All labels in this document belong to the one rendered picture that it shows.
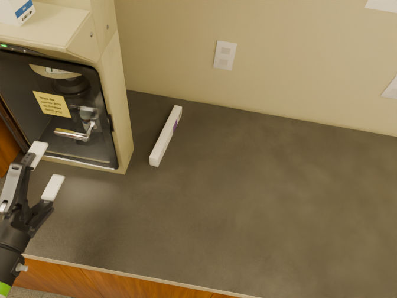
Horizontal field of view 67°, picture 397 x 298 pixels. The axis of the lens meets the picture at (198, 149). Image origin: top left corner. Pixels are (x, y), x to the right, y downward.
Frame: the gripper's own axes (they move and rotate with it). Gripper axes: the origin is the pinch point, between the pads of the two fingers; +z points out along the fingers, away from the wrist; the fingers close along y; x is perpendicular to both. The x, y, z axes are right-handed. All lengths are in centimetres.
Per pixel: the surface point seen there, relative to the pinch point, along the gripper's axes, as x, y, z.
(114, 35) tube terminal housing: -10.9, 21.1, 23.7
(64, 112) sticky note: 1.3, 3.4, 13.7
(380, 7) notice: -79, 21, 58
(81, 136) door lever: -4.6, 1.0, 8.7
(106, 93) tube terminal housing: -10.4, 11.0, 15.3
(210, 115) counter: -35, -26, 49
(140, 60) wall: -5, -12, 58
